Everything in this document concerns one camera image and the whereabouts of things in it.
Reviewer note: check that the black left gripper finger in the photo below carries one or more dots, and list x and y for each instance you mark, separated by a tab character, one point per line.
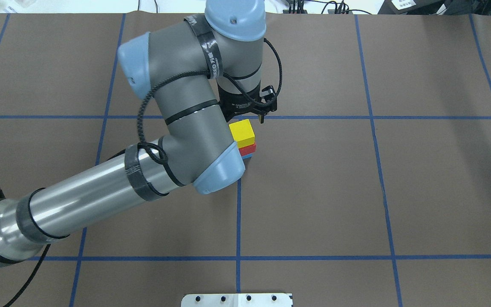
267	103

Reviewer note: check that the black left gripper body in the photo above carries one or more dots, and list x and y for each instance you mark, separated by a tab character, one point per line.
233	102

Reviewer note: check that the yellow wooden block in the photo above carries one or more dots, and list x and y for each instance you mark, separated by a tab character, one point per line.
243	133

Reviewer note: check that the red wooden block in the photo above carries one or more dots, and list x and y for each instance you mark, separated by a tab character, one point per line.
248	150

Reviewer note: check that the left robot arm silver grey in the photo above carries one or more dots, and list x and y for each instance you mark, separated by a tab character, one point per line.
193	77

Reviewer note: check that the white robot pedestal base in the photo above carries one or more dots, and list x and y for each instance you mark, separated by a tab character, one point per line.
238	300

